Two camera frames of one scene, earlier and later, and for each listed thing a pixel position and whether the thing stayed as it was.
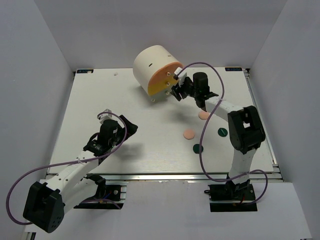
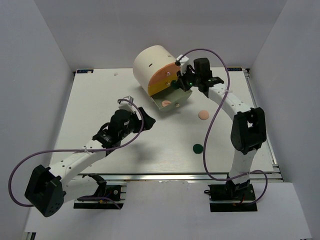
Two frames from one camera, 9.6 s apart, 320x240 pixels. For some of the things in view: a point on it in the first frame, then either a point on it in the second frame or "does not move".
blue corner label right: [233, 69] does not move
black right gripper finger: [179, 95] → [182, 85]
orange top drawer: [163, 73] does not move
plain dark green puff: [196, 148] does not move
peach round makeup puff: [188, 134] → [165, 102]
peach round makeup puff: [203, 115] does not move
